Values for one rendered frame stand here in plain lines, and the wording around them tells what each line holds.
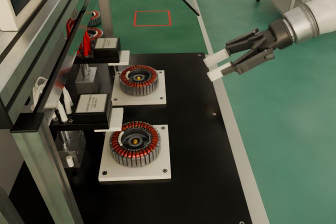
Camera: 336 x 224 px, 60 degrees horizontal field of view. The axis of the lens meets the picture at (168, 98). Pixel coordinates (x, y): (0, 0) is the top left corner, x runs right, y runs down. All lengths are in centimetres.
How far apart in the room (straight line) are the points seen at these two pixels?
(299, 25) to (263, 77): 158
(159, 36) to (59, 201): 84
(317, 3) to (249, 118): 124
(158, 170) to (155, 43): 61
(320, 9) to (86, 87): 62
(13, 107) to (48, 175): 12
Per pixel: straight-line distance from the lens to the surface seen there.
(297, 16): 81
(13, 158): 70
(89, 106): 58
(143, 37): 117
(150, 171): 63
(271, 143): 184
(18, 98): 36
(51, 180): 43
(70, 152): 64
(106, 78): 91
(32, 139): 37
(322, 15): 81
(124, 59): 79
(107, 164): 65
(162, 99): 79
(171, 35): 119
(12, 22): 43
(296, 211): 160
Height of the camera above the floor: 129
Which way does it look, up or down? 39 degrees down
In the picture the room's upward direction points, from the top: straight up
